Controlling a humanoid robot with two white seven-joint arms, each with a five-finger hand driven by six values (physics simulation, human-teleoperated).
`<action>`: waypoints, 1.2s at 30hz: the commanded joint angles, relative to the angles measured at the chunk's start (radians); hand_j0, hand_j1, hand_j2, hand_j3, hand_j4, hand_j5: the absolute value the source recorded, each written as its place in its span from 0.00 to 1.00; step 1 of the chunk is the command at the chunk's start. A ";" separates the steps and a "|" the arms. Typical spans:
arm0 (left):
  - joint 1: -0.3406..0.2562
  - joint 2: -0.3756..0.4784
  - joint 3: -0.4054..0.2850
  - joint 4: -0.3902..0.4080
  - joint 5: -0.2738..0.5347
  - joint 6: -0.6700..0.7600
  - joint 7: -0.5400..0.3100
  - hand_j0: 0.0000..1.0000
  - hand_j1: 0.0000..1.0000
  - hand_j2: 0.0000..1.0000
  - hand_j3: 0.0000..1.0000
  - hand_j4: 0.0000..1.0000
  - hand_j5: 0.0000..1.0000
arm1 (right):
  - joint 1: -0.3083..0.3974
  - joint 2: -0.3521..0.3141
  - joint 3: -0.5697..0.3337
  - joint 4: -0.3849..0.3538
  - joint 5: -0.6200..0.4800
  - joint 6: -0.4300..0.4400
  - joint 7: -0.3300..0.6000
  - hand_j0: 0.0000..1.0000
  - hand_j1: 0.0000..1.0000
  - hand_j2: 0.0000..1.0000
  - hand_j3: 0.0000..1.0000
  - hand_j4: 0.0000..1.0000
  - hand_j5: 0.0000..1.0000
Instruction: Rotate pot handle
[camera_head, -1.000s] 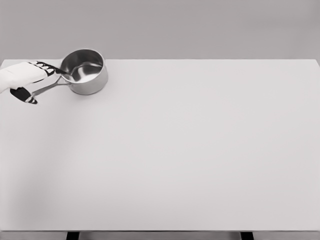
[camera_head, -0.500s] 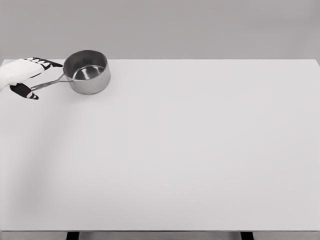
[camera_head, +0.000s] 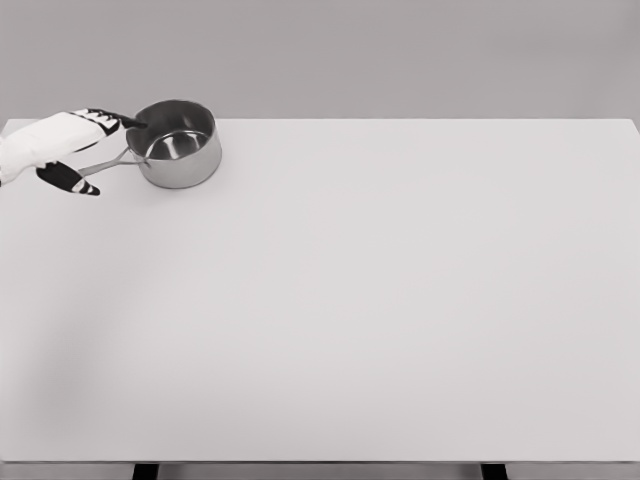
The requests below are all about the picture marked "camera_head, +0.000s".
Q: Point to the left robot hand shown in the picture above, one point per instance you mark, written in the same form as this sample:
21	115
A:
55	137

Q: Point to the stainless steel saucepan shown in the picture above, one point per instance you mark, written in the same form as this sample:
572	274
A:
181	152

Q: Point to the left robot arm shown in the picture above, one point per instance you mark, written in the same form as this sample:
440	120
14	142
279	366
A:
9	160

